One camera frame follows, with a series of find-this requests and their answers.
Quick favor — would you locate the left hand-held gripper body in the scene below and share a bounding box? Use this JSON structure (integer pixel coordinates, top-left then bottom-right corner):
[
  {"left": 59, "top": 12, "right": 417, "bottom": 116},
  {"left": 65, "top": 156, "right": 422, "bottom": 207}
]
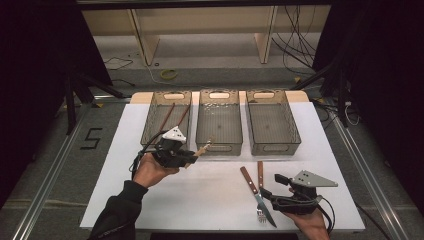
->
[{"left": 153, "top": 125, "right": 189, "bottom": 169}]

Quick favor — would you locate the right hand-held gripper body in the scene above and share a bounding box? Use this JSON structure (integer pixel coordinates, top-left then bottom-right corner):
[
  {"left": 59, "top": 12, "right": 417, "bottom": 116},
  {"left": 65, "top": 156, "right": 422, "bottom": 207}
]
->
[{"left": 268, "top": 169, "right": 339, "bottom": 216}]

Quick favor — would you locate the wooden handled knife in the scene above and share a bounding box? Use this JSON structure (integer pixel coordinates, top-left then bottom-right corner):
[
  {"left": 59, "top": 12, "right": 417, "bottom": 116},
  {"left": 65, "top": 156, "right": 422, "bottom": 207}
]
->
[{"left": 239, "top": 166, "right": 278, "bottom": 229}]

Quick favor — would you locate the translucent amber spoon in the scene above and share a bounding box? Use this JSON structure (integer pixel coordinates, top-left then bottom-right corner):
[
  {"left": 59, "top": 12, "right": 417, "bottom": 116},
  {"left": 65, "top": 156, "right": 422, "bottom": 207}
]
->
[{"left": 184, "top": 135, "right": 215, "bottom": 170}]

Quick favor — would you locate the wooden handled fork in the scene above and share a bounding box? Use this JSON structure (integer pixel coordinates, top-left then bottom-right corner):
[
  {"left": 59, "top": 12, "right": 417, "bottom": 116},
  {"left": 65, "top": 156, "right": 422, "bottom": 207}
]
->
[{"left": 256, "top": 160, "right": 268, "bottom": 224}]

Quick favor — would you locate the brown wooden chopstick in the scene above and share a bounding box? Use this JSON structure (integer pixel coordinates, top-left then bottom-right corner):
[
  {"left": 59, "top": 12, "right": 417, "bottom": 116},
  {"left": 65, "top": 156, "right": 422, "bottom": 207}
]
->
[
  {"left": 176, "top": 104, "right": 192, "bottom": 128},
  {"left": 159, "top": 102, "right": 176, "bottom": 133}
]

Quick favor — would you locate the smoky clear plastic bin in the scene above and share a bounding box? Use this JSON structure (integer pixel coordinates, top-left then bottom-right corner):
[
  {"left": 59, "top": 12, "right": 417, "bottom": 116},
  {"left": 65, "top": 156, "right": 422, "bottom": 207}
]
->
[
  {"left": 245, "top": 88, "right": 303, "bottom": 157},
  {"left": 140, "top": 90, "right": 194, "bottom": 152},
  {"left": 195, "top": 88, "right": 244, "bottom": 157}
]

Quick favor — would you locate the person's left hand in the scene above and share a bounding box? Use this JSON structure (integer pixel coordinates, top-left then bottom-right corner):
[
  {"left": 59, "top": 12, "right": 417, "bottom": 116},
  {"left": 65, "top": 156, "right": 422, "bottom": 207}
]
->
[{"left": 132, "top": 152, "right": 181, "bottom": 189}]

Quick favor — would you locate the person's right hand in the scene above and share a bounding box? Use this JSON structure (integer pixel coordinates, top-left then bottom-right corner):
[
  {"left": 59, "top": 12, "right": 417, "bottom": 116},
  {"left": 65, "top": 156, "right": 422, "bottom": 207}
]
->
[{"left": 282, "top": 209, "right": 332, "bottom": 240}]

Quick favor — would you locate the white table cover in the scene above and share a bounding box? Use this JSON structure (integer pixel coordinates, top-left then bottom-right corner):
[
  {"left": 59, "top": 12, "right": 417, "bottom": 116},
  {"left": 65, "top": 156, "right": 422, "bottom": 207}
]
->
[{"left": 79, "top": 90, "right": 366, "bottom": 233}]

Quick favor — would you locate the person's dark clothing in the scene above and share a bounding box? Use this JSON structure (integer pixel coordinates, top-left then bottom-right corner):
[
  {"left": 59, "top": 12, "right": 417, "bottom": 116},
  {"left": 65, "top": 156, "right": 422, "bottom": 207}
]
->
[{"left": 149, "top": 232, "right": 300, "bottom": 240}]

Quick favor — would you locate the yellow tape roll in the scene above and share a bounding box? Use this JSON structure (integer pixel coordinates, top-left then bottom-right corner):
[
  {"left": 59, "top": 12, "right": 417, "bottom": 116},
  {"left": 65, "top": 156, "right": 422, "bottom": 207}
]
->
[{"left": 159, "top": 68, "right": 179, "bottom": 81}]

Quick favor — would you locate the black metal stand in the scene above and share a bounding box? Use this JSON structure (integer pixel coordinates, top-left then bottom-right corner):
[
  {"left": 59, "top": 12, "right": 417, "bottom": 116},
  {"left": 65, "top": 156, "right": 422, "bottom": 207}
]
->
[
  {"left": 290, "top": 59, "right": 352, "bottom": 128},
  {"left": 62, "top": 70, "right": 127, "bottom": 135}
]

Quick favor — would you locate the black curtain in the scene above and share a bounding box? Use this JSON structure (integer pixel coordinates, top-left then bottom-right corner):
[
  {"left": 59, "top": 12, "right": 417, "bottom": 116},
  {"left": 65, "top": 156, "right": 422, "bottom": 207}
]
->
[
  {"left": 312, "top": 0, "right": 424, "bottom": 204},
  {"left": 0, "top": 0, "right": 113, "bottom": 209}
]

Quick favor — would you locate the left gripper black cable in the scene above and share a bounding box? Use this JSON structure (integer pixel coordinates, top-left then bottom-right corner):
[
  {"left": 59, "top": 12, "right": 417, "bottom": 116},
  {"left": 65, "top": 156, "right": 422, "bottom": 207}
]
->
[{"left": 129, "top": 129, "right": 168, "bottom": 182}]

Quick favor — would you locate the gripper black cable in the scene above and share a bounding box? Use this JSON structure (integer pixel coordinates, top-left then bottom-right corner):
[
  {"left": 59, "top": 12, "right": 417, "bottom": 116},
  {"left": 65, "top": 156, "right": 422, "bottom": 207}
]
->
[
  {"left": 313, "top": 194, "right": 337, "bottom": 235},
  {"left": 129, "top": 129, "right": 168, "bottom": 182}
]

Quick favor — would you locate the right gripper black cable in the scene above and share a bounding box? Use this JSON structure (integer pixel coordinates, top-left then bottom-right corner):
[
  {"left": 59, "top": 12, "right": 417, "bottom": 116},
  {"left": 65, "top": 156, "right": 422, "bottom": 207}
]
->
[{"left": 313, "top": 194, "right": 337, "bottom": 235}]

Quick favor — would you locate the aluminium floor rail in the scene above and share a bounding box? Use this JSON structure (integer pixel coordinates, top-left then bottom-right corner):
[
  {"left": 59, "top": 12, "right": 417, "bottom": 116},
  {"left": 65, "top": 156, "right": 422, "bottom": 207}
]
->
[
  {"left": 329, "top": 111, "right": 412, "bottom": 240},
  {"left": 12, "top": 102, "right": 98, "bottom": 240}
]

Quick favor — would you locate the white floor cable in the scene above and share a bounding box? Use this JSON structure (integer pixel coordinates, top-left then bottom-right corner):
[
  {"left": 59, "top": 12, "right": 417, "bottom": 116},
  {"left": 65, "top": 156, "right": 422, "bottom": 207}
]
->
[{"left": 142, "top": 62, "right": 176, "bottom": 87}]

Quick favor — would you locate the thin black floor cable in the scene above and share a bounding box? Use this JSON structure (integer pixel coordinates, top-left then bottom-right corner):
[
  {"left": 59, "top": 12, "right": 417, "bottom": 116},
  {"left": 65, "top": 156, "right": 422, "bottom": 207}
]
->
[{"left": 102, "top": 56, "right": 135, "bottom": 72}]

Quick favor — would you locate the light wooden furniture frame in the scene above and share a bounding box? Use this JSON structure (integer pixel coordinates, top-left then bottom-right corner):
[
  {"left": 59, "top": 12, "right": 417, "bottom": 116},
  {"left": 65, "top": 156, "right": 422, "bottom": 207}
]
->
[{"left": 81, "top": 4, "right": 332, "bottom": 66}]

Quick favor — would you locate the black cable bundle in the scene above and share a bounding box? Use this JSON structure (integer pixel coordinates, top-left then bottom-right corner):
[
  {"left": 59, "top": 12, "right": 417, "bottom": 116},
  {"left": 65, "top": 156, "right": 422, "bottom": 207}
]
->
[{"left": 270, "top": 4, "right": 318, "bottom": 70}]

